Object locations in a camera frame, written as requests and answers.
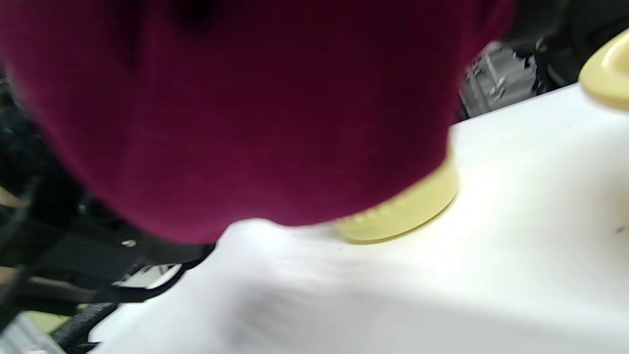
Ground yellow plastic basin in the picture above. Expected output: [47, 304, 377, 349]
[579, 29, 629, 111]

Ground maroon shorts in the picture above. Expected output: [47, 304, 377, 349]
[0, 0, 516, 245]

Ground person's left hand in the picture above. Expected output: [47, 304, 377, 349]
[0, 74, 217, 354]

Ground yellow perforated plastic basket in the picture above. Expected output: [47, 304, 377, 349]
[334, 147, 460, 244]

